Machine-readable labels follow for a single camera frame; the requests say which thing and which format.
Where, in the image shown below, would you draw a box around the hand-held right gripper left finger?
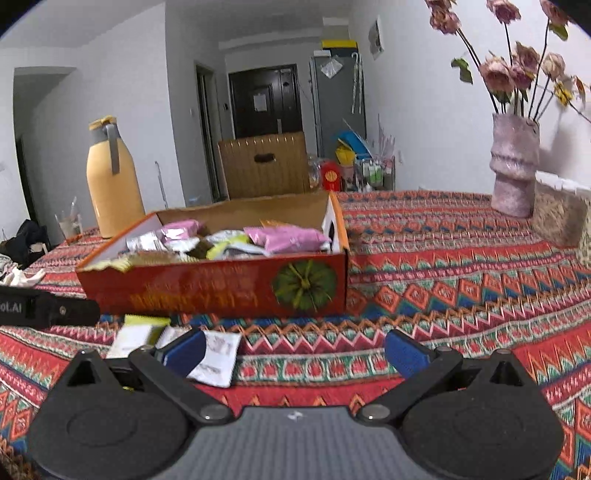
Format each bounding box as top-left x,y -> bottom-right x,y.
48,329 -> 235,426

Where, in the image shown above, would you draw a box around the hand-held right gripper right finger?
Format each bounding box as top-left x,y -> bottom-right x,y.
356,330 -> 543,426

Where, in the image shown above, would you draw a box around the white printed snack packet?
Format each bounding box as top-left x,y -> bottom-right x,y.
157,327 -> 243,388

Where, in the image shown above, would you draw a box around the green snack packet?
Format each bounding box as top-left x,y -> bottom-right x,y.
106,314 -> 171,360

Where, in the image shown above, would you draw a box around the red cardboard box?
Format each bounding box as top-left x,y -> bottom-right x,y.
76,190 -> 349,319

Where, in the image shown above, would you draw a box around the heap of mixed boxed packets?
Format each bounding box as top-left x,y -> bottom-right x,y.
124,219 -> 333,266

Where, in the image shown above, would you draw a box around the pink snack packet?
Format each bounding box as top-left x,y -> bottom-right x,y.
161,220 -> 206,241
243,226 -> 332,256

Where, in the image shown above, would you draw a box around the white cloth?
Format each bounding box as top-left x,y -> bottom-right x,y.
0,268 -> 47,287

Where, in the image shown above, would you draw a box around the black bag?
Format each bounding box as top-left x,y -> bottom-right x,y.
0,219 -> 51,268

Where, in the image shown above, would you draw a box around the clear glass cup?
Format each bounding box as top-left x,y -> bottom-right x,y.
55,196 -> 84,241

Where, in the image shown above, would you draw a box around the orange thermos bottle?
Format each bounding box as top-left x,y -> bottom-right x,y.
86,115 -> 146,239

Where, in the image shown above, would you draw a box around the wooden chair back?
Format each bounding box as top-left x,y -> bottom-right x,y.
218,131 -> 309,200

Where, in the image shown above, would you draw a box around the red container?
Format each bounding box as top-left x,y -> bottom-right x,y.
321,161 -> 342,191

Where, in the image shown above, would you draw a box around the woven storage box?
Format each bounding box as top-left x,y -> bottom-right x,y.
532,171 -> 591,247

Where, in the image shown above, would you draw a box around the pink ceramic vase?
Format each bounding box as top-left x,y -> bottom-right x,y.
489,112 -> 541,219

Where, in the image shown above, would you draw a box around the speckled white vase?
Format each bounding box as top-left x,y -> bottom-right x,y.
578,203 -> 591,268

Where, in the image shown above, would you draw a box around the blue plastic item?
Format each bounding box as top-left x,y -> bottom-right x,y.
335,130 -> 370,155

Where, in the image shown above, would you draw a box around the grey refrigerator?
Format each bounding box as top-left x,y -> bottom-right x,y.
309,54 -> 366,158

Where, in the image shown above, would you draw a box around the dark entrance door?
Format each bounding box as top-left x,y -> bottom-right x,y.
228,65 -> 303,139

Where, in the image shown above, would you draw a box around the dried pink roses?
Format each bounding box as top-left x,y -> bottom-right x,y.
425,0 -> 587,123

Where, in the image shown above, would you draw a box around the yellow dried flowers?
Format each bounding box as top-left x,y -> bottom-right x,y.
554,79 -> 591,123

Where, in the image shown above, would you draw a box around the cream box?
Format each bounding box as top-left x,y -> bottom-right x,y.
322,16 -> 350,40

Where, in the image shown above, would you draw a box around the wire rack with bottles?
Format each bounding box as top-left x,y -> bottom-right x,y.
353,156 -> 397,192

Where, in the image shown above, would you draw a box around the wall poster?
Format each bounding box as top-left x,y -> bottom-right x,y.
369,16 -> 385,61

